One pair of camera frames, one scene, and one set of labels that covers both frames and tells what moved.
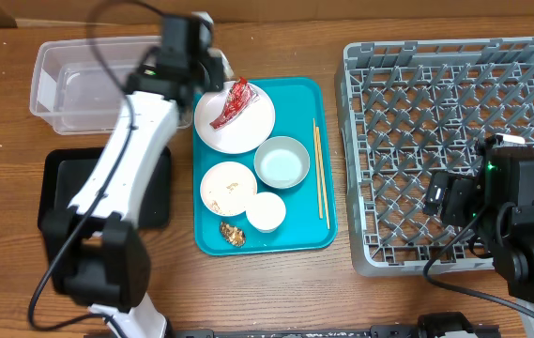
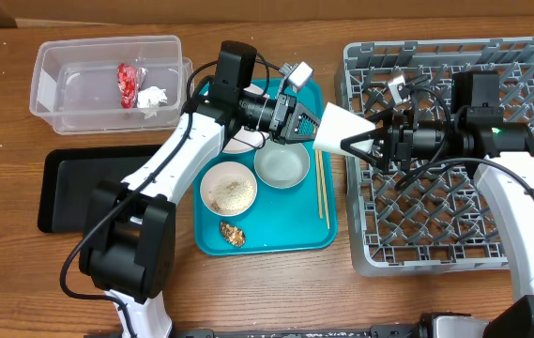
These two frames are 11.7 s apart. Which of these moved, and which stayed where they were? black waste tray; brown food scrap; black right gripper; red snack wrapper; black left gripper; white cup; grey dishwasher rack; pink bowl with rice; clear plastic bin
Moved: black right gripper; black left gripper; red snack wrapper
Stayed: clear plastic bin; brown food scrap; grey dishwasher rack; black waste tray; pink bowl with rice; white cup
